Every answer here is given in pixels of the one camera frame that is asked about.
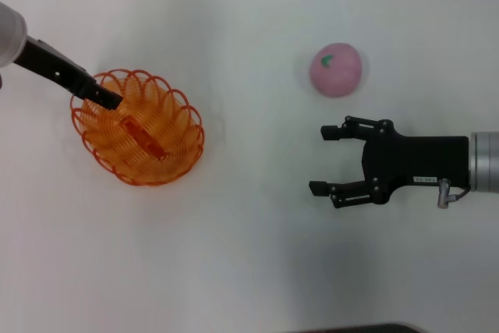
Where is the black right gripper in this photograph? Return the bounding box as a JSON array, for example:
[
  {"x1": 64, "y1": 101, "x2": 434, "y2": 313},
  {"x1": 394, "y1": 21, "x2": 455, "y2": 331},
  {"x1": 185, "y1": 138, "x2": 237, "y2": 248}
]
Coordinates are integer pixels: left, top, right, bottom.
[{"x1": 308, "y1": 115, "x2": 470, "y2": 210}]

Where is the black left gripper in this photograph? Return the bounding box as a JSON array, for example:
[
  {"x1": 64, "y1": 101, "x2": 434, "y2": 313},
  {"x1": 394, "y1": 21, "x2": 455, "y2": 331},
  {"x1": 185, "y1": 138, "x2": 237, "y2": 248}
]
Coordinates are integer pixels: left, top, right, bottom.
[{"x1": 13, "y1": 34, "x2": 124, "y2": 112}]

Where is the orange plastic woven basket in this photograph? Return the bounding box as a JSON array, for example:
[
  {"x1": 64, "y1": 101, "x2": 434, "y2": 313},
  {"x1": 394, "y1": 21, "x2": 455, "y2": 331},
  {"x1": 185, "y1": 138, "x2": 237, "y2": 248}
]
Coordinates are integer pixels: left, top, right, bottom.
[{"x1": 69, "y1": 69, "x2": 206, "y2": 187}]

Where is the pink peach with green leaf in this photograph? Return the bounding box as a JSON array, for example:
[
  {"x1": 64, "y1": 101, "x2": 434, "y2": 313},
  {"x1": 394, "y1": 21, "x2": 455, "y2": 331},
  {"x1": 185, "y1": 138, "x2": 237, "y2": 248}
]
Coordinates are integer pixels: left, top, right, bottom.
[{"x1": 309, "y1": 41, "x2": 363, "y2": 98}]

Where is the dark rounded robot base edge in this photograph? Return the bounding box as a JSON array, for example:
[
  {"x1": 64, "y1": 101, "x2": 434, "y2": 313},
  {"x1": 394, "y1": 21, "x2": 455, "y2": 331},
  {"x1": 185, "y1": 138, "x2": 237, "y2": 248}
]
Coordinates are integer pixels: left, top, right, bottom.
[{"x1": 288, "y1": 321, "x2": 430, "y2": 333}]

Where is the right wrist connector cable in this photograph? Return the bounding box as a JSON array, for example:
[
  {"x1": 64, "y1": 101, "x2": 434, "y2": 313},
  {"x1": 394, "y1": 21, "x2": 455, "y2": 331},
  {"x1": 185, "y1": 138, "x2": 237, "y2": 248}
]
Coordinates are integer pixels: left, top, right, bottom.
[{"x1": 436, "y1": 179, "x2": 471, "y2": 209}]

